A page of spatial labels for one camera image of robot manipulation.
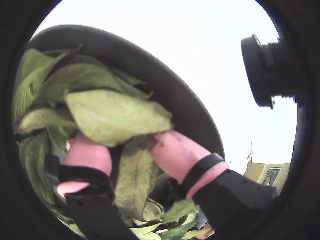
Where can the pink padded gripper finger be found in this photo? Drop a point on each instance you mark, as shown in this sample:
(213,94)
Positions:
(87,155)
(180,155)

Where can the heap of green leaves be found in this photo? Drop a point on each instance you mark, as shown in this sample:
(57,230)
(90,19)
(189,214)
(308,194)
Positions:
(112,115)

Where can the dark grey round bowl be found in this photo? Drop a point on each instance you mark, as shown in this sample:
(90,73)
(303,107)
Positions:
(175,87)

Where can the colourful wall picture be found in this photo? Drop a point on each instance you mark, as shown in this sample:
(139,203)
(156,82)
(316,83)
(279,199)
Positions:
(272,176)

